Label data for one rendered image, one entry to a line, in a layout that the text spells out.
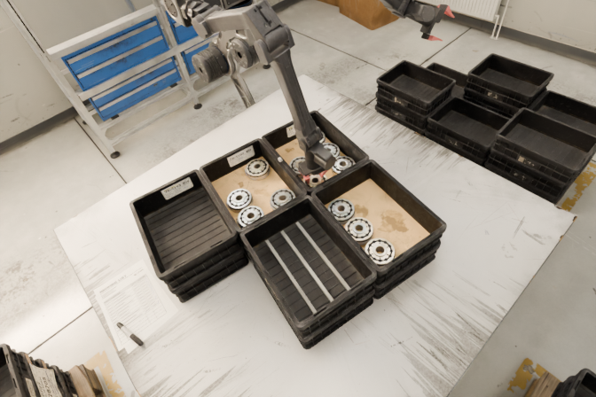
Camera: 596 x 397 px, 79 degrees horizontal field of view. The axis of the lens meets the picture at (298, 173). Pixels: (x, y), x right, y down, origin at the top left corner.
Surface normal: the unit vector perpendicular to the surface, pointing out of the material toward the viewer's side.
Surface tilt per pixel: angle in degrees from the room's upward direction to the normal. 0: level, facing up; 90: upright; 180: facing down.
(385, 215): 0
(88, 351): 0
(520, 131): 0
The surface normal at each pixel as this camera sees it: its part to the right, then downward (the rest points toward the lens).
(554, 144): -0.11, -0.66
